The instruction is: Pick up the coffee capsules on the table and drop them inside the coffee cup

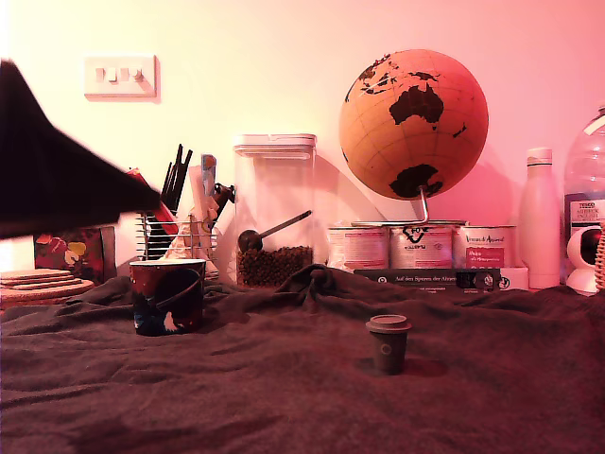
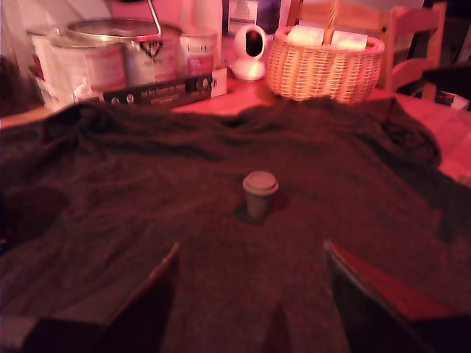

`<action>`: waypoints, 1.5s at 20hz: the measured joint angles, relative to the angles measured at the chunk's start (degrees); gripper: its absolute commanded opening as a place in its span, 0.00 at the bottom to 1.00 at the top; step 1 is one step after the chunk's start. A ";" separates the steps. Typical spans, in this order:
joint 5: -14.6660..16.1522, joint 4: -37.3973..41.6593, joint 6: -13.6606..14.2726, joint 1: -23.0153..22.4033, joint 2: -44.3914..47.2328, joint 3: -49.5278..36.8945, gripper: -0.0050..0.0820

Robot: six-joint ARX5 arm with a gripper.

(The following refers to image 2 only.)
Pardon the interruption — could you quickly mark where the grey cup-shaped coffee capsule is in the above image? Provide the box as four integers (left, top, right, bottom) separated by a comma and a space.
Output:
241, 171, 280, 221

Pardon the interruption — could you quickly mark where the dark cloth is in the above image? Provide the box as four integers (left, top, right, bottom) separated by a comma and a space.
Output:
0, 97, 471, 353

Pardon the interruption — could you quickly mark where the long black capsule box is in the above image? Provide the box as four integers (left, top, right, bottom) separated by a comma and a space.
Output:
102, 71, 214, 110

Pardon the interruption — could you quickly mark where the wicker basket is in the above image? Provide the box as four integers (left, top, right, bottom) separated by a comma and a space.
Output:
265, 0, 386, 104

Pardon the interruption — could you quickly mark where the tin can with triangle logo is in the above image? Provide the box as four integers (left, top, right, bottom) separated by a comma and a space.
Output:
123, 35, 182, 85

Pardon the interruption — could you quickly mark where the tin can with text label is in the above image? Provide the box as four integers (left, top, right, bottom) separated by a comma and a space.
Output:
29, 32, 128, 110

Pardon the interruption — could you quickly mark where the tin can with script label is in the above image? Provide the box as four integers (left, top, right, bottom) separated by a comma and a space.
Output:
180, 32, 219, 77

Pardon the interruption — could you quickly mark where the wooden chair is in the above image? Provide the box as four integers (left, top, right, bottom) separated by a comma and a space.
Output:
286, 0, 448, 101

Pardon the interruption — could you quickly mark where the pale box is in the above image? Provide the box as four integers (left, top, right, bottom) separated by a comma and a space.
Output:
330, 31, 369, 51
286, 25, 325, 47

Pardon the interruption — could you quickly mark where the white metal bottle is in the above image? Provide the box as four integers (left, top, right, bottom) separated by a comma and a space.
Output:
180, 0, 224, 67

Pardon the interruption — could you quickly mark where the small white round camera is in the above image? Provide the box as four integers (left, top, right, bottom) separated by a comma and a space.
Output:
232, 24, 269, 82

